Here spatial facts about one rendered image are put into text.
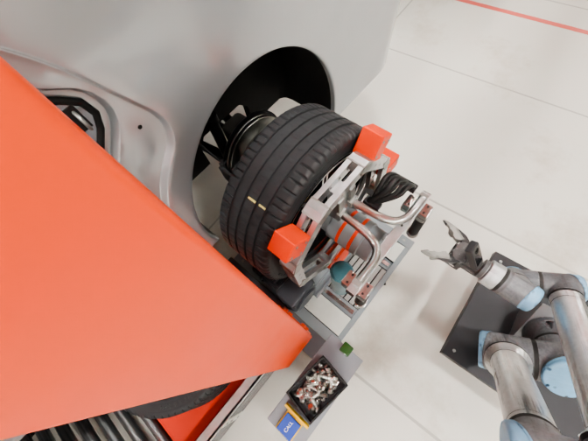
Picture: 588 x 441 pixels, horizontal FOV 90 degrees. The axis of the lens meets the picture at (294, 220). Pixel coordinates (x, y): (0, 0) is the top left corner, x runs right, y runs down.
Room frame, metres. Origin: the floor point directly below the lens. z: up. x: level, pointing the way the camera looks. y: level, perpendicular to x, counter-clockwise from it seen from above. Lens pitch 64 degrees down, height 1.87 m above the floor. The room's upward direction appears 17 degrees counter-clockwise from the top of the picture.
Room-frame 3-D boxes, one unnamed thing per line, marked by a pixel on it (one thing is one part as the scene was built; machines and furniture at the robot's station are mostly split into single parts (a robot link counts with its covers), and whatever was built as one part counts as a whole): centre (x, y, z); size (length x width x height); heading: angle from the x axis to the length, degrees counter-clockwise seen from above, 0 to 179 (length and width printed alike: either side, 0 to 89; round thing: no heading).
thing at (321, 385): (-0.09, 0.10, 0.51); 0.20 x 0.14 x 0.13; 116
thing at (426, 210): (0.36, -0.41, 0.93); 0.09 x 0.05 x 0.05; 34
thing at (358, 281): (0.28, -0.14, 1.03); 0.19 x 0.18 x 0.11; 34
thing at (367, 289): (0.17, -0.13, 0.93); 0.09 x 0.05 x 0.05; 34
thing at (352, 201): (0.39, -0.31, 1.03); 0.19 x 0.18 x 0.11; 34
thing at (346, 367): (-0.10, 0.11, 0.44); 0.43 x 0.17 x 0.03; 124
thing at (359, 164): (0.44, -0.16, 0.85); 0.54 x 0.07 x 0.54; 124
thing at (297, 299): (0.46, 0.17, 0.26); 0.42 x 0.18 x 0.35; 34
